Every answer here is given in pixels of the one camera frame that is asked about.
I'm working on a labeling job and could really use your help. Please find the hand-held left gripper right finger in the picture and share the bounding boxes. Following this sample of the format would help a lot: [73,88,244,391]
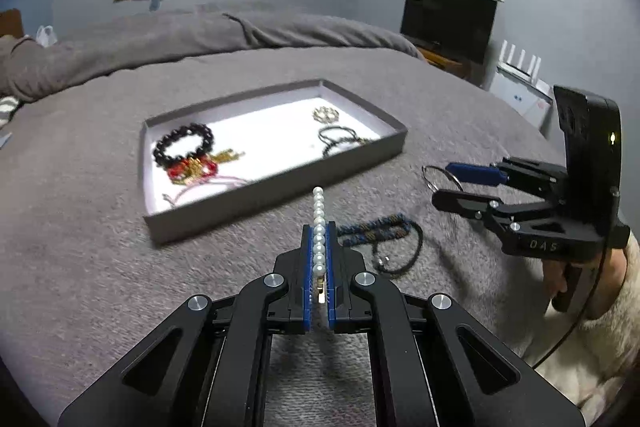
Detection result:
[326,221,586,427]

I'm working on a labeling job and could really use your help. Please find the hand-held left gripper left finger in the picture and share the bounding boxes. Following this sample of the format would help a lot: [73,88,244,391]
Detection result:
[57,222,318,427]

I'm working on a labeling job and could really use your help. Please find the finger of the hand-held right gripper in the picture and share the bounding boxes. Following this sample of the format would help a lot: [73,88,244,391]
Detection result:
[431,188,567,233]
[445,157,568,198]

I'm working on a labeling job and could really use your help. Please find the pearl bracelet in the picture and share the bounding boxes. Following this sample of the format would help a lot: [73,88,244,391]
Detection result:
[311,187,331,308]

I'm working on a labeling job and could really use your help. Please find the silver ring bangle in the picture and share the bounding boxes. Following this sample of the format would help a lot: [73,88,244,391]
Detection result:
[421,164,463,200]

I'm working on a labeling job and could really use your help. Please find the blue beaded bracelet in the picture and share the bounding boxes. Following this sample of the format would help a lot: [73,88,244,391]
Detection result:
[336,214,425,278]

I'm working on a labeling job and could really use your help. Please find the thin black bracelets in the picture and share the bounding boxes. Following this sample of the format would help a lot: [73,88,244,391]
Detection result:
[317,124,373,158]

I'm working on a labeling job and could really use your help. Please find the pink cord bracelet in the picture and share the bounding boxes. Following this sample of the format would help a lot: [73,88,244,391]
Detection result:
[162,174,251,208]

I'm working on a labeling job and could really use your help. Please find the gold chain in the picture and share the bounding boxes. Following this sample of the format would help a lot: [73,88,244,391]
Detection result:
[210,148,247,165]

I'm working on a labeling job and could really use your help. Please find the grey cardboard box tray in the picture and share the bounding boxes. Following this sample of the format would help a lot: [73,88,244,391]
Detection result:
[140,78,408,244]

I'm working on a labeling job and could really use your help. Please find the red bead bracelet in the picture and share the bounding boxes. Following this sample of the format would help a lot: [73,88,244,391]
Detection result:
[166,157,221,182]

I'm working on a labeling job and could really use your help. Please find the black bead bracelet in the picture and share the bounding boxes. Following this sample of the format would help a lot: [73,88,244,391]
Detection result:
[152,122,215,168]

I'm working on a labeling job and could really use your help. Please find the cream sleeved right forearm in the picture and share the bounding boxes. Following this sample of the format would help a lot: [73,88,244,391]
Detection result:
[520,232,640,418]

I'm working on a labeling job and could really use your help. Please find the person's right hand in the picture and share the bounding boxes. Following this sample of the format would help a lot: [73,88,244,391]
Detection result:
[542,252,632,320]

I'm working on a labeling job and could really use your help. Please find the wooden television stand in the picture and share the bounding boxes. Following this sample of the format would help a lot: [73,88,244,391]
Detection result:
[415,47,483,82]

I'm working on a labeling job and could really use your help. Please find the white router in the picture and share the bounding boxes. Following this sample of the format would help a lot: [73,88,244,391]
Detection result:
[497,39,543,80]

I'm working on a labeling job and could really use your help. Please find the black television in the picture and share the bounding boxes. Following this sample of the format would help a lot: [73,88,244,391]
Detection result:
[400,0,499,65]

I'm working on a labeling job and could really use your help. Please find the grey duvet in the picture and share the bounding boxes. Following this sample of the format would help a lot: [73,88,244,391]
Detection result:
[0,9,426,102]

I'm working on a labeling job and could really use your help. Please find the striped pillow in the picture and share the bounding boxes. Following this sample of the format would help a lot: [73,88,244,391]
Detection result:
[0,94,23,130]

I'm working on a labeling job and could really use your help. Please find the wooden headboard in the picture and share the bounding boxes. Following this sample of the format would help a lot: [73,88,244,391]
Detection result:
[0,8,25,40]

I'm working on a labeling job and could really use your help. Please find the black cable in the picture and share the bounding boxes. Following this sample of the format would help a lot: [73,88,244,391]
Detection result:
[532,192,618,368]

